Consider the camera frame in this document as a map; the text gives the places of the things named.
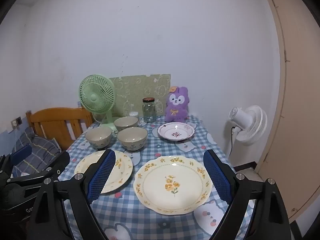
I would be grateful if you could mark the beige door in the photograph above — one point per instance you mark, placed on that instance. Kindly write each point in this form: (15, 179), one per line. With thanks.
(291, 154)

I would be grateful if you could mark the glass jar black lid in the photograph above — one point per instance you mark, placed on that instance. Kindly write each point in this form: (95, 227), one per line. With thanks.
(149, 113)

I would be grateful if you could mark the purple plush bunny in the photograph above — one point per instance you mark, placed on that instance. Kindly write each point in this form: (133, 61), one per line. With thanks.
(177, 105)

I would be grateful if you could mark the green desk fan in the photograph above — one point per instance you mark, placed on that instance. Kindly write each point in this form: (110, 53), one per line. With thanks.
(97, 94)

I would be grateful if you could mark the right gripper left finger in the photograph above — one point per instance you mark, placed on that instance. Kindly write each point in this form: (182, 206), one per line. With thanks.
(49, 218)

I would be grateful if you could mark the white standing fan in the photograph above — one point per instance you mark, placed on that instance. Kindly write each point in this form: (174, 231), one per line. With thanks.
(249, 124)

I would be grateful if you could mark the grey plaid pillow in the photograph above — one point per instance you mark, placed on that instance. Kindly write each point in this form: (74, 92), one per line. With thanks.
(43, 152)

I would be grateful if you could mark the blue checkered tablecloth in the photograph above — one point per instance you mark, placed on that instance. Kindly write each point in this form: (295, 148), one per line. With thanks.
(122, 216)

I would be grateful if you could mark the floral ceramic bowl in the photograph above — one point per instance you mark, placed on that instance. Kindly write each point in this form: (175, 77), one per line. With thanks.
(133, 138)
(126, 122)
(99, 137)

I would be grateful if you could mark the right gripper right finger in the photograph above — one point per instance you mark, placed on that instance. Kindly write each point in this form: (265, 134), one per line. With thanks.
(269, 219)

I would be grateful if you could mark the scalloped yellow flower plate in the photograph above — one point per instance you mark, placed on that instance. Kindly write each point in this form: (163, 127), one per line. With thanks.
(172, 185)

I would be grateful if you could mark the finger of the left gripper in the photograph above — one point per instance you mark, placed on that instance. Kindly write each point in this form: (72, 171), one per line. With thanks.
(20, 154)
(55, 168)

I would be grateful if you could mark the wall power outlet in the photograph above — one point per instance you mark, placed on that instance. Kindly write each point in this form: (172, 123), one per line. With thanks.
(16, 122)

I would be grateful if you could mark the wooden bed headboard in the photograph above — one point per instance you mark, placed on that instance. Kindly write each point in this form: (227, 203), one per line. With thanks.
(60, 123)

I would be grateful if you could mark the white red-trimmed plate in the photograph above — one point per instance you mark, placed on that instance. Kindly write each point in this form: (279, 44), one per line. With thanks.
(176, 131)

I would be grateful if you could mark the green patterned wall mat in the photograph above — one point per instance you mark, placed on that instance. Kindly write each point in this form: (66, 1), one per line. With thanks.
(131, 90)

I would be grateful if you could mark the round yellow flower plate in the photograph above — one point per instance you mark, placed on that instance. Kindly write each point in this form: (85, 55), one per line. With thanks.
(120, 174)

